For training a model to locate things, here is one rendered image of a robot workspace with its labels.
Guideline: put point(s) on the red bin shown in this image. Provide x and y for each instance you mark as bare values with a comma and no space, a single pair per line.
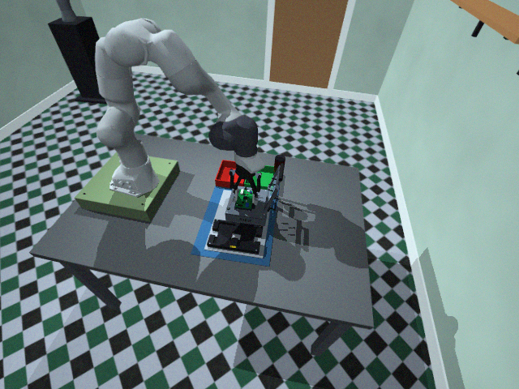
223,177

